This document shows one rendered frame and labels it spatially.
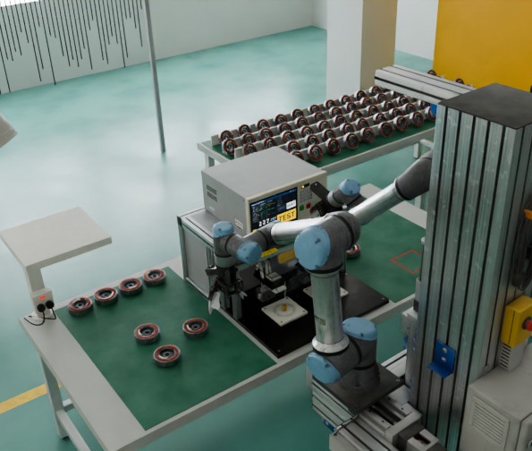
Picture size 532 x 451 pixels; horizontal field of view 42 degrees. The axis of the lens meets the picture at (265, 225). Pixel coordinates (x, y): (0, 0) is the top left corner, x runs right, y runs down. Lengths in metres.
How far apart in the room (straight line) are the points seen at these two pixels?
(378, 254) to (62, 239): 1.59
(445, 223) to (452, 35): 4.74
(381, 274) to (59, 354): 1.55
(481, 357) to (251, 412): 1.88
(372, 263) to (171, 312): 1.04
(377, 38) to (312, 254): 5.08
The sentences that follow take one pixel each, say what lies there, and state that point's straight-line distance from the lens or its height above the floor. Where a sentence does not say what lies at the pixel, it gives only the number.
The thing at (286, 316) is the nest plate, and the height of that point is 0.78.
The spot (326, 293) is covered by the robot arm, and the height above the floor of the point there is 1.48.
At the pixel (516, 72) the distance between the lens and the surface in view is 6.32.
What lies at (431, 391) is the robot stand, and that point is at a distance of 2.41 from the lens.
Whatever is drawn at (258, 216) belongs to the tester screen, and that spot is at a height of 1.22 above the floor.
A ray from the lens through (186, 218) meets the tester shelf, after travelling 3.25.
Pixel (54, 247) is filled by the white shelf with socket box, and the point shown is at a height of 1.21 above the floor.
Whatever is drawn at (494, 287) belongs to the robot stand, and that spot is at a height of 1.55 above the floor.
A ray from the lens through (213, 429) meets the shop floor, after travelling 3.74.
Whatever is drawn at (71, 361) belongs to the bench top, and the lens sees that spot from 3.11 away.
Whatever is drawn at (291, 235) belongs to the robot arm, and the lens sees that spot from 2.28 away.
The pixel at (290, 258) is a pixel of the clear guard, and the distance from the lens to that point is 3.00.
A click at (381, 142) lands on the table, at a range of 4.93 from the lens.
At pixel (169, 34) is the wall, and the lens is 9.80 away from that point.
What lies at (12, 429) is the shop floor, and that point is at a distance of 4.00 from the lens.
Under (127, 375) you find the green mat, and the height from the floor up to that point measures 0.75.
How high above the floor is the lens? 2.68
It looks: 30 degrees down
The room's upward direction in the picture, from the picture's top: 2 degrees counter-clockwise
